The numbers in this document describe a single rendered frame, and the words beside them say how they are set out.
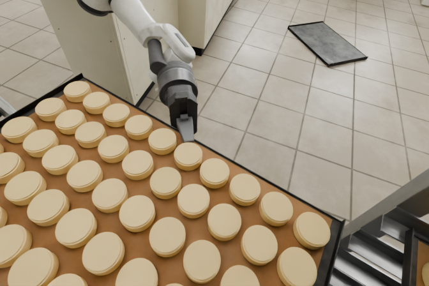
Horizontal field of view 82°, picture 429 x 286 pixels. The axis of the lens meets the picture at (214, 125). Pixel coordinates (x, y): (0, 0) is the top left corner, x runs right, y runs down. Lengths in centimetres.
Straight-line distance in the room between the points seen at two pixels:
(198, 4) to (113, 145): 139
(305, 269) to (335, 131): 131
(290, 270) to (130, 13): 62
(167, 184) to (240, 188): 12
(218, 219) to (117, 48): 99
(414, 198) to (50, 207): 49
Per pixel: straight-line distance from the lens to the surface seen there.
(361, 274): 60
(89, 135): 49
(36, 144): 52
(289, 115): 161
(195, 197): 40
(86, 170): 45
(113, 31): 119
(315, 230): 42
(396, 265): 53
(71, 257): 42
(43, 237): 45
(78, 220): 41
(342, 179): 146
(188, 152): 43
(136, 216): 39
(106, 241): 39
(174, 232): 38
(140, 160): 43
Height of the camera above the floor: 109
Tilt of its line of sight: 50 degrees down
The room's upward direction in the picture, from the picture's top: 7 degrees clockwise
